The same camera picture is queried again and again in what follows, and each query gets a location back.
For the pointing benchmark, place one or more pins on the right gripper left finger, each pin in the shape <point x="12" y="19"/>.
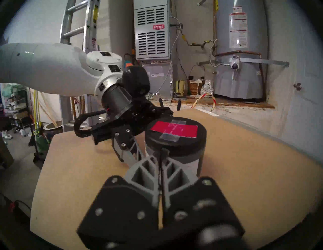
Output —
<point x="126" y="209"/>

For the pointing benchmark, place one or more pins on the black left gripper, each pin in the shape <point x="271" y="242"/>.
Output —
<point x="131" y="118"/>

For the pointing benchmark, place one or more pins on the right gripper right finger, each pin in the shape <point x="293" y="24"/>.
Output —
<point x="196" y="206"/>

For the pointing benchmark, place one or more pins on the black jar lid red tape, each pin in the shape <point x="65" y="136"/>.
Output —
<point x="186" y="145"/>

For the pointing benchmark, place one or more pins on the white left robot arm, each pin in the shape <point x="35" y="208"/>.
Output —
<point x="50" y="68"/>

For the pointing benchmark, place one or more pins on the yellow metal can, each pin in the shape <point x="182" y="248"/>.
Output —
<point x="180" y="87"/>

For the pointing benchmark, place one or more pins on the wicker basket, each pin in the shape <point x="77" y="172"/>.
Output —
<point x="195" y="88"/>

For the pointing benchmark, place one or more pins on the red yellow striped hoop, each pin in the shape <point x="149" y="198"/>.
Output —
<point x="214" y="100"/>

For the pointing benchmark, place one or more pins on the foil wrapped bundle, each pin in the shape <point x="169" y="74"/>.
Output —
<point x="207" y="88"/>

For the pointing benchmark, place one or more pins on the grey Bryant furnace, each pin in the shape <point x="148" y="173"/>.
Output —
<point x="151" y="37"/>

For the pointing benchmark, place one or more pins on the aluminium ladder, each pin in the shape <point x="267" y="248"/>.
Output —
<point x="90" y="25"/>

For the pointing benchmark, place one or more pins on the grey water heater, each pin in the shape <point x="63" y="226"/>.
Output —
<point x="239" y="63"/>

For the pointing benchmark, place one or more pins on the metal door knob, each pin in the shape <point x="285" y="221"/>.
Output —
<point x="297" y="86"/>

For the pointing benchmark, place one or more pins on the white panel door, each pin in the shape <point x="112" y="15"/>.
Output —
<point x="302" y="75"/>

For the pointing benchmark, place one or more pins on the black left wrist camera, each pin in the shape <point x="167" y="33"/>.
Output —
<point x="136" y="80"/>

